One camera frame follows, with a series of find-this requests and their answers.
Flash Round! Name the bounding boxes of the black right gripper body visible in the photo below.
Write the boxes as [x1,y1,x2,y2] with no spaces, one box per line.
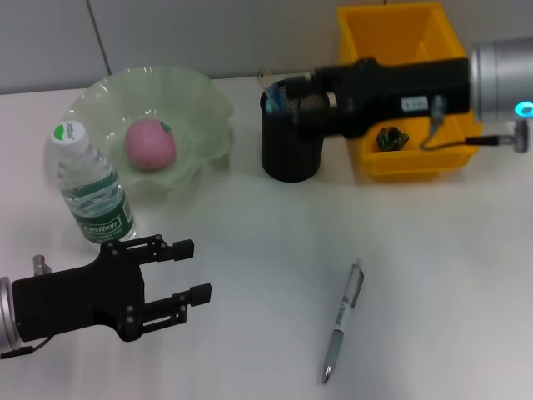
[332,57,471,139]

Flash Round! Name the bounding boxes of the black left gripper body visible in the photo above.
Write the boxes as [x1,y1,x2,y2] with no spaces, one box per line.
[12,241,147,343]

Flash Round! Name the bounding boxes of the green plastic wrapper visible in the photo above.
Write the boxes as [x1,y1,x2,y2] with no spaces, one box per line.
[376,127,411,152]

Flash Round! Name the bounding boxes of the blue scissors with cover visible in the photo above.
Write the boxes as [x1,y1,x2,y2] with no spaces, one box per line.
[265,82,289,114]

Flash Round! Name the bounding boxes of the transparent plastic ruler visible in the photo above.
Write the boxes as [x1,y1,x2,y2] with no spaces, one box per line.
[257,62,279,105]

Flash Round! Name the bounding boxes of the clear green-label water bottle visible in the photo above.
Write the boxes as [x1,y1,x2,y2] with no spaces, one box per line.
[45,119,137,251]

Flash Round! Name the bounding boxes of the pink toy peach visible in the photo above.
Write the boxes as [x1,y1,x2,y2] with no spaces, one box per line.
[123,117,177,171]

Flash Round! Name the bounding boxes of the silver ballpoint pen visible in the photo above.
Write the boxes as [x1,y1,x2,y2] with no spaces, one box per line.
[322,257,366,385]

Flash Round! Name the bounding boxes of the black mesh pen holder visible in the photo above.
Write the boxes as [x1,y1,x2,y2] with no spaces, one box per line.
[260,78,332,183]

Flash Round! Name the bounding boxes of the green wavy glass fruit plate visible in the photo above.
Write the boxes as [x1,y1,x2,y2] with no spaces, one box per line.
[62,65,237,205]

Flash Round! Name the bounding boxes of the yellow plastic bin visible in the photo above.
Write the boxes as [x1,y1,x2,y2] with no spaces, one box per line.
[336,2,481,183]

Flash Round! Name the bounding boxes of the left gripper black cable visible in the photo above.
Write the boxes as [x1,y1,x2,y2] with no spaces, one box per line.
[0,253,53,360]

